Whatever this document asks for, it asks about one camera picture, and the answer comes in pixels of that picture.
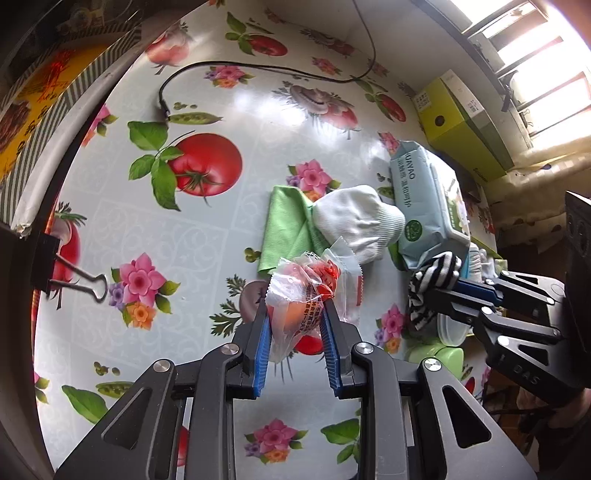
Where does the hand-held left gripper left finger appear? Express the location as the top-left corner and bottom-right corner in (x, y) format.
(54, 295), (271, 480)

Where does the green round case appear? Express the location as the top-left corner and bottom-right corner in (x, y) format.
(405, 344), (465, 379)

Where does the yellow-green cardboard box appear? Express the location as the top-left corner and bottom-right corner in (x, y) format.
(413, 78), (509, 183)

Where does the green cloth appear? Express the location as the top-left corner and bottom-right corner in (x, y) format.
(257, 185), (342, 278)

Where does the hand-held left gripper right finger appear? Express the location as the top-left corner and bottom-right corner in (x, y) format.
(320, 298), (539, 480)

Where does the wet wipes pack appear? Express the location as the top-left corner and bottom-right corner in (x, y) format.
(389, 140), (472, 271)

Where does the clear red snack packet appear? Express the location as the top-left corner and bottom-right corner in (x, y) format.
(267, 236), (365, 365)

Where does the black binder clip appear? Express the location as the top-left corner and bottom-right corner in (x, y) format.
(30, 231), (109, 303)

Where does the black and white striped sock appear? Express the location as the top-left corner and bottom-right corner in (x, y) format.
(407, 250), (463, 330)

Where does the clear round plastic container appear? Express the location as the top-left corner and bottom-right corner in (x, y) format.
(436, 311), (476, 348)

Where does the metal window frame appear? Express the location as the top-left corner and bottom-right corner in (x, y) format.
(416, 0), (591, 153)

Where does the floral vinyl tablecloth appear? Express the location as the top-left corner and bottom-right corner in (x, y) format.
(32, 0), (499, 480)

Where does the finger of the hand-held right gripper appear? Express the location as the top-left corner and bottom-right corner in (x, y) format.
(450, 270), (567, 308)
(427, 286), (564, 345)

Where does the person's right forearm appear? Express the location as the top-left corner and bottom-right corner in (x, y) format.
(526, 413), (591, 480)

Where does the cream patterned cloth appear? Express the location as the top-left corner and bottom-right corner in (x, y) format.
(487, 154), (591, 250)

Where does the person's right hand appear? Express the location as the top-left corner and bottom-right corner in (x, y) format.
(517, 390), (591, 433)

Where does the thin black cable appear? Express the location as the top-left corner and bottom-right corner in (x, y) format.
(158, 0), (377, 118)

